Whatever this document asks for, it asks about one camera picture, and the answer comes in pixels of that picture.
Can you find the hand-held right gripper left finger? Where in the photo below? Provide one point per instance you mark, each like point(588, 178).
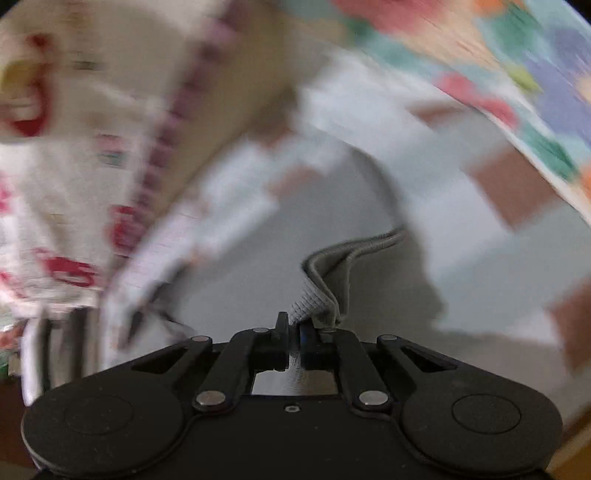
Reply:
point(282, 346)

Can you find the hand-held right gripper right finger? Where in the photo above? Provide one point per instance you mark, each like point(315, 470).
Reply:
point(308, 346)

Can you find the grey knit sweater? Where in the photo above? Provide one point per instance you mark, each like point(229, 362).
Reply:
point(258, 277)

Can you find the stack of folded clothes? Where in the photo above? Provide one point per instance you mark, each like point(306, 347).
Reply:
point(60, 350)

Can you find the checkered bed sheet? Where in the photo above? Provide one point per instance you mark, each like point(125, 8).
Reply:
point(461, 207)

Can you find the white blanket with red print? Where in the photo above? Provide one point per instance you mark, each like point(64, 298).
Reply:
point(69, 184)

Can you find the floral patterned blanket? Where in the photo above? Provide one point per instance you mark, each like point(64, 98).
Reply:
point(554, 101)

